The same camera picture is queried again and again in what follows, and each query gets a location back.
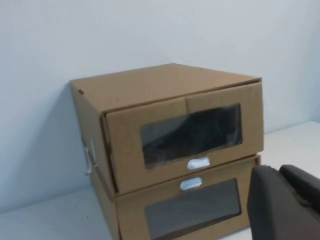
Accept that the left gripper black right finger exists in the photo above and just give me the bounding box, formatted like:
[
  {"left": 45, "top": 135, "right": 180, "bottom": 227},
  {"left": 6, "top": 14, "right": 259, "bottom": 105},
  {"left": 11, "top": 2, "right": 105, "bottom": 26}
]
[{"left": 279, "top": 164, "right": 320, "bottom": 209}]

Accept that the white plastic pull tab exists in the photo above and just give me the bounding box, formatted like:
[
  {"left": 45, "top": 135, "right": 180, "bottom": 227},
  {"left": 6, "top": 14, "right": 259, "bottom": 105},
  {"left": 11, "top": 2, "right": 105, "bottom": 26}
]
[
  {"left": 187, "top": 157, "right": 211, "bottom": 171},
  {"left": 180, "top": 177, "right": 203, "bottom": 192}
]

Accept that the white plastic box connector clip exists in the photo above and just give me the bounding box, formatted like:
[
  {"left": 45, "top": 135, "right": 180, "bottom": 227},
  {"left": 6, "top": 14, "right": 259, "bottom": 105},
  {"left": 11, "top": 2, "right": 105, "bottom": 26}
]
[{"left": 83, "top": 138, "right": 98, "bottom": 176}]

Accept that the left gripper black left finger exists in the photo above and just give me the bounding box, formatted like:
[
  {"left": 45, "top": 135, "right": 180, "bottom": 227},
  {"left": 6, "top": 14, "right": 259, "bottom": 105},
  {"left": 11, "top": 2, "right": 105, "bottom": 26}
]
[{"left": 246, "top": 164, "right": 320, "bottom": 240}]

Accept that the windowed cardboard shoe box drawer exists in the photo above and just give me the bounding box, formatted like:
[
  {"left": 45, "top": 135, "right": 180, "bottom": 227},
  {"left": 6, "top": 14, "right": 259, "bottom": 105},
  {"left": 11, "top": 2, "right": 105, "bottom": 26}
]
[
  {"left": 114, "top": 156, "right": 262, "bottom": 240},
  {"left": 102, "top": 81, "right": 266, "bottom": 194}
]

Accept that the brown cardboard box shell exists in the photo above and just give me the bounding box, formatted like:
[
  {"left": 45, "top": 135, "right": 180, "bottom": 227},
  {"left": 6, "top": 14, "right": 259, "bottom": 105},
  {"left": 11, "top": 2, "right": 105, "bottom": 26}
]
[
  {"left": 90, "top": 152, "right": 263, "bottom": 240},
  {"left": 70, "top": 62, "right": 264, "bottom": 201}
]

